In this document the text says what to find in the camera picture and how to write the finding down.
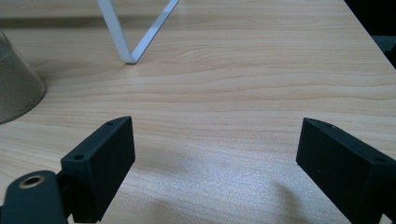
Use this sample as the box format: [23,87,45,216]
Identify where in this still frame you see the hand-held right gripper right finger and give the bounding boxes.
[295,117,396,224]

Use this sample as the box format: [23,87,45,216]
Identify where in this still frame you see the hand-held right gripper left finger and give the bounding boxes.
[60,116,136,224]

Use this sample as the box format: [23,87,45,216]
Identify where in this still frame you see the white metal stand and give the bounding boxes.
[96,0,180,65]

